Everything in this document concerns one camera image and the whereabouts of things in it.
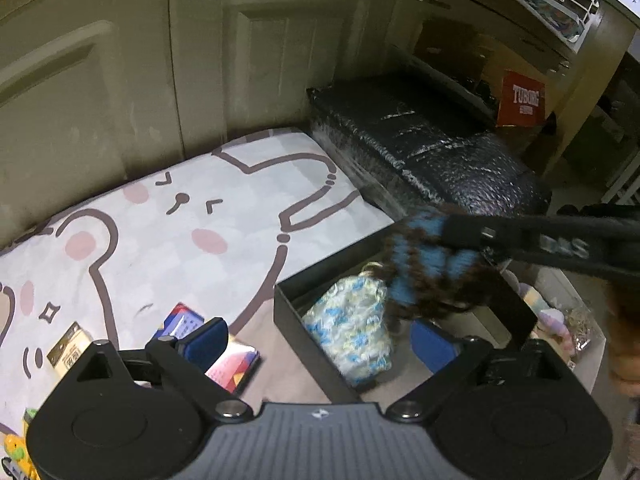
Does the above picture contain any pastel plush toy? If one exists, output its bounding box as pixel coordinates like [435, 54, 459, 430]
[520, 282, 573, 356]

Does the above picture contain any black wrapped bundle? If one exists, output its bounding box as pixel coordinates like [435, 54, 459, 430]
[306, 77, 552, 222]

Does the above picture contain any blue brown fuzzy sock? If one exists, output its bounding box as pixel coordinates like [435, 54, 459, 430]
[382, 205, 503, 318]

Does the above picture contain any bear print blanket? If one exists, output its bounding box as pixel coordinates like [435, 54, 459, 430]
[0, 127, 396, 480]

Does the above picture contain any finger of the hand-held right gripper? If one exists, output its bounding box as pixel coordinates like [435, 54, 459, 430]
[441, 214, 531, 267]

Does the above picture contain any colourful geometric print packet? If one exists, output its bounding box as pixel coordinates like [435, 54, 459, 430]
[205, 332, 261, 394]

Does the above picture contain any red Tuborg carton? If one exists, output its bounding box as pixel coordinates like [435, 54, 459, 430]
[496, 69, 547, 129]

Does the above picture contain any yellow plastic toy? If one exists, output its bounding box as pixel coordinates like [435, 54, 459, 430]
[0, 432, 29, 480]

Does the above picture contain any black storage box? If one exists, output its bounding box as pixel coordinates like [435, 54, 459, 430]
[274, 242, 538, 403]

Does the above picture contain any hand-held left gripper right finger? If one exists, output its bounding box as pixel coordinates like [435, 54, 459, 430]
[388, 320, 598, 424]

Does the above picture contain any gold cigarette pack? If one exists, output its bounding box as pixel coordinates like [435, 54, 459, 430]
[46, 321, 94, 379]

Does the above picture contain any cream cabinet door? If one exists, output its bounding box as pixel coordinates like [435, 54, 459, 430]
[392, 0, 573, 111]
[0, 0, 182, 253]
[169, 0, 403, 162]

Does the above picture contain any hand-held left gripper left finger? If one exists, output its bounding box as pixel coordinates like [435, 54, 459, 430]
[45, 317, 255, 422]

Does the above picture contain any blue white crocheted pouch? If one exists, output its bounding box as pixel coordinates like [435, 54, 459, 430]
[302, 262, 396, 386]

